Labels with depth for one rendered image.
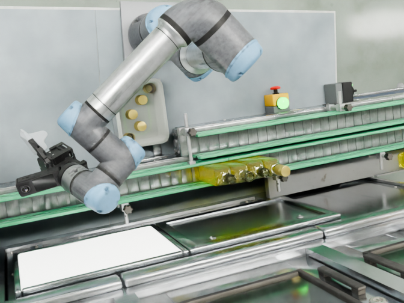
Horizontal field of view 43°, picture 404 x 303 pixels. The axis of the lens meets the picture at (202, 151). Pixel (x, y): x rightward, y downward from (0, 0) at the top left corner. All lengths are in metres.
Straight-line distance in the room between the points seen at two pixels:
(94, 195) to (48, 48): 0.73
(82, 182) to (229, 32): 0.50
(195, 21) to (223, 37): 0.08
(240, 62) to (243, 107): 0.74
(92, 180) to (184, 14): 0.45
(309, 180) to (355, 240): 0.59
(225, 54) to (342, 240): 0.58
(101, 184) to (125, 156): 0.09
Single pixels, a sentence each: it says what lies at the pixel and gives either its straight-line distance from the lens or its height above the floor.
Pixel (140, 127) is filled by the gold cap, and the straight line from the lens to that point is 1.80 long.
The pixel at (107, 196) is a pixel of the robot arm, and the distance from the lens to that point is 1.24.
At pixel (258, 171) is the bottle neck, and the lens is 1.63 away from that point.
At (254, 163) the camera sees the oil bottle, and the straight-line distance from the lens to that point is 1.66.
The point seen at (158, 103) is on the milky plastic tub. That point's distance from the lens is 1.82.
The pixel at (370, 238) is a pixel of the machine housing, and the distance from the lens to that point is 1.50.
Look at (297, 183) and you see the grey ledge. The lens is 1.99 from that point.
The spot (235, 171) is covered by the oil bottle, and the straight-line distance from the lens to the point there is 1.63.
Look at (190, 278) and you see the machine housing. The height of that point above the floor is 1.43.
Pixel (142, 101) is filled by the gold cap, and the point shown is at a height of 0.81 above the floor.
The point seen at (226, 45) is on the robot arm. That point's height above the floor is 1.41.
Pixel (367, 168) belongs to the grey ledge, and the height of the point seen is 0.88.
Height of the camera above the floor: 2.56
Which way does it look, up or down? 69 degrees down
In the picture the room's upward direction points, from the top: 102 degrees clockwise
